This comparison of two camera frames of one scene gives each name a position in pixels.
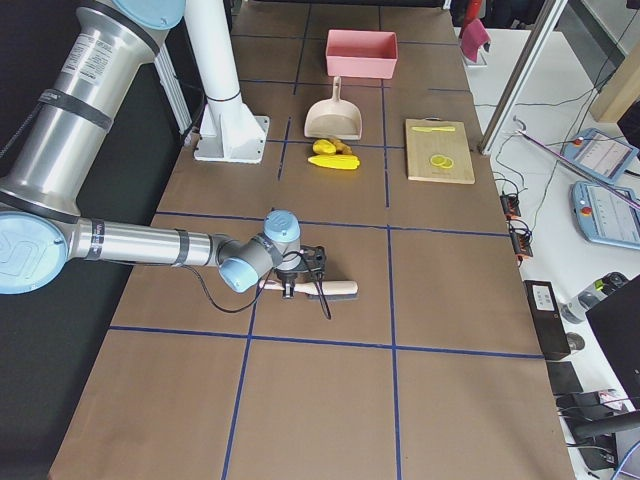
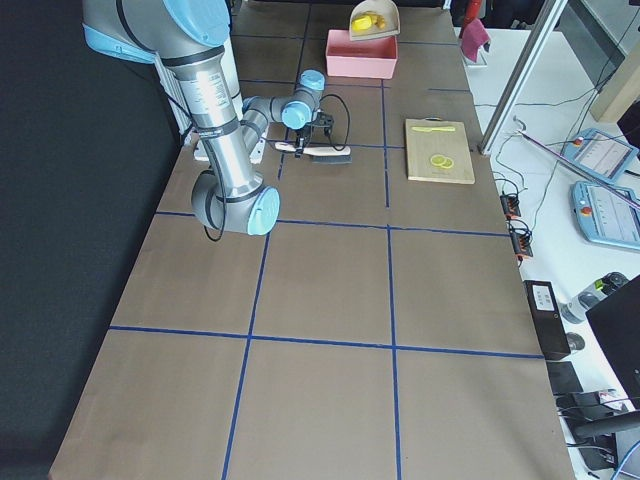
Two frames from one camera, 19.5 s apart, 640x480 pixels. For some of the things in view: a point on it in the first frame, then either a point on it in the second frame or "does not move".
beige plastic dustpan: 333,118 → 389,11
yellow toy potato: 324,147 → 363,23
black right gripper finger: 288,289 → 299,149
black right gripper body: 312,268 → 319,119
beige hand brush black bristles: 333,290 → 340,155
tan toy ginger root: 341,147 → 378,20
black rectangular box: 547,319 does not move
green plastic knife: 427,129 does not move
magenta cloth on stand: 474,37 does not move
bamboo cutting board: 438,151 does not move
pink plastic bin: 361,54 does not move
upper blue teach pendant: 598,154 does not move
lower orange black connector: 521,239 does not move
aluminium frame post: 522,75 does not move
